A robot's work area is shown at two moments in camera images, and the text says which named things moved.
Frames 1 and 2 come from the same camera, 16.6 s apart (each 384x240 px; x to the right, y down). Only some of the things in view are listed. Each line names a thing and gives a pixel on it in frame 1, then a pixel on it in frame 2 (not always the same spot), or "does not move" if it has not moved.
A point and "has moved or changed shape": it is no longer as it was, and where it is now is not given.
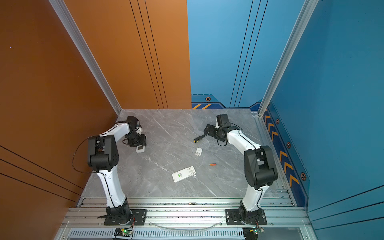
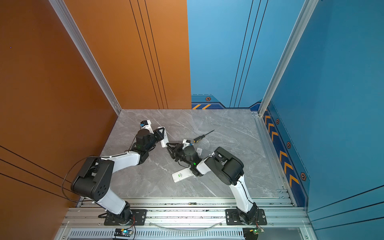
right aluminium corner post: x=306 y=12 does not move
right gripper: x=211 y=133 to x=176 y=151
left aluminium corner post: x=79 y=41 does not move
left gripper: x=143 y=141 to x=159 y=135
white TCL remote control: x=183 y=174 does not move
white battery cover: x=198 y=151 does not move
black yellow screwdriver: x=196 y=140 does not move
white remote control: x=140 y=148 has moved or changed shape
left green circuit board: x=122 y=232 does not move
